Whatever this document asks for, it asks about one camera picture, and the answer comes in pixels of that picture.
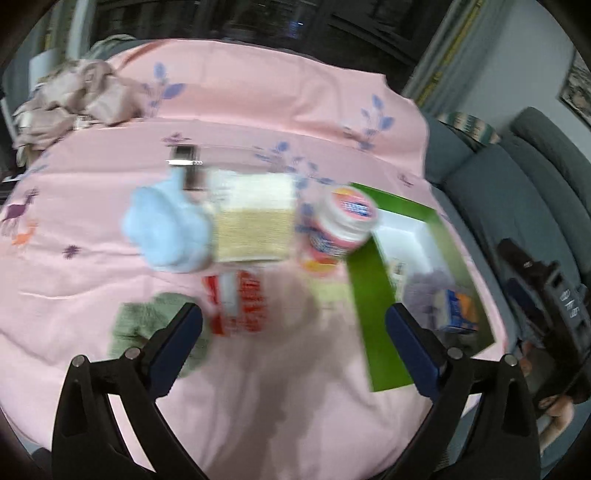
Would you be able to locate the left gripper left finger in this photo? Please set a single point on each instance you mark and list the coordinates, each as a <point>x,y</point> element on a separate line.
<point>87,442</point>

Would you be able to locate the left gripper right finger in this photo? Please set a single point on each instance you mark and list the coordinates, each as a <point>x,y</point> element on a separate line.
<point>502,442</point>

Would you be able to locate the blue orange tissue pack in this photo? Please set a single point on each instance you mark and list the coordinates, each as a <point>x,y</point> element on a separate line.
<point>455,312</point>

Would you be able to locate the green towel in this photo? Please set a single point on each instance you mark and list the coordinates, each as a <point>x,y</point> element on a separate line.
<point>135,323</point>

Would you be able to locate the purple cloth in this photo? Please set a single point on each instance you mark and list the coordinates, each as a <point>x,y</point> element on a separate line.
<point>419,295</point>

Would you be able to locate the red white knitted cloth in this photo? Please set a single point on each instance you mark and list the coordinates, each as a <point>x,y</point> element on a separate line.
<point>239,302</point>

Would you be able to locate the light blue plush toy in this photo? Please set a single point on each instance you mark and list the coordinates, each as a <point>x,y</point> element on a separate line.
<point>171,231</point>

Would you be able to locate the beige white knitted cloth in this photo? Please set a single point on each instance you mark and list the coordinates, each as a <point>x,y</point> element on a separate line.
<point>253,215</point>

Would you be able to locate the cream tissue pack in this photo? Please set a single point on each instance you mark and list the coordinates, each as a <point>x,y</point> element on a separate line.
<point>397,270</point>

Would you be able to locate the person's right hand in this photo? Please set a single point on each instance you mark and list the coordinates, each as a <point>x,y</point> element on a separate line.
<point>558,413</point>

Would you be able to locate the grey sofa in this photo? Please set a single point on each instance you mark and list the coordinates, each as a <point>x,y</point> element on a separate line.
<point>533,187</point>

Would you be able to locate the green cardboard box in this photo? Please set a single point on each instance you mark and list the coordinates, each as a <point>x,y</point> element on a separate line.
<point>410,239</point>

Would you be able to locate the striped cushion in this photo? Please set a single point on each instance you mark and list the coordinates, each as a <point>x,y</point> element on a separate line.
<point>473,130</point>

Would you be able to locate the pink gum container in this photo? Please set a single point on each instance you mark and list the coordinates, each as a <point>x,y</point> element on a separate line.
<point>340,222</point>

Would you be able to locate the pink printed tablecloth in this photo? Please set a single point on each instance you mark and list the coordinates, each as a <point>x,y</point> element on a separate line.
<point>315,396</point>

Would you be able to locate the glass bottle steel cap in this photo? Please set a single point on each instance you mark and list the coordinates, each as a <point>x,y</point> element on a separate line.
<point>185,159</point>

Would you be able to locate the crumpled beige fabric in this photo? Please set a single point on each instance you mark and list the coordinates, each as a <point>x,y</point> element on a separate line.
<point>79,92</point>

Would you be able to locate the framed wall picture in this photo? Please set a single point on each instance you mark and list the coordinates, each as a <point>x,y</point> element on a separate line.
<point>576,90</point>

